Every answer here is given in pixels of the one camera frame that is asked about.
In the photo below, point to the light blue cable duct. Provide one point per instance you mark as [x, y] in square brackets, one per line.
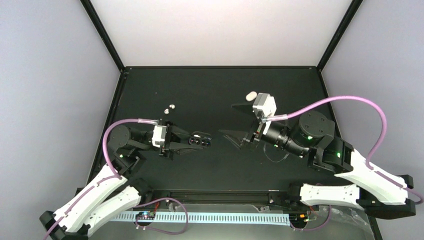
[279, 219]

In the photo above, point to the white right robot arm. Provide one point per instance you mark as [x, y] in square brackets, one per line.
[377, 193]

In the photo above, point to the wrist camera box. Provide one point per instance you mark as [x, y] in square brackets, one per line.
[159, 136]
[264, 107]

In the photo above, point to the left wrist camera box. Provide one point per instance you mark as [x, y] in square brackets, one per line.
[159, 136]

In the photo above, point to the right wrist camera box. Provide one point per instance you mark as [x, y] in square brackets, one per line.
[264, 107]

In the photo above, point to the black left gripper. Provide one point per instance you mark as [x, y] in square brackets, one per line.
[175, 133]

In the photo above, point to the black earbud charging case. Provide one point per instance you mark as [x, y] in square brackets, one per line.
[199, 138]

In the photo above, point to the white earbud charging case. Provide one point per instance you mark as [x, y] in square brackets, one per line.
[251, 96]

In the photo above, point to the black frame post right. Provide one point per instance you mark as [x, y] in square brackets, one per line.
[339, 32]

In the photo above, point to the black frame post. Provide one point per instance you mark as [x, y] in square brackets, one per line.
[339, 32]
[102, 32]

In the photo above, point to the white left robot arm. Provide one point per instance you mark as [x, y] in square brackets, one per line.
[117, 187]

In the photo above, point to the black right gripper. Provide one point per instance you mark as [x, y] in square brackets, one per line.
[254, 129]

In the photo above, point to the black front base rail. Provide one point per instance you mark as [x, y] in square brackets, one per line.
[238, 197]

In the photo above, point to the black frame post left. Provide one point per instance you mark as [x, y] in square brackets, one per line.
[102, 32]

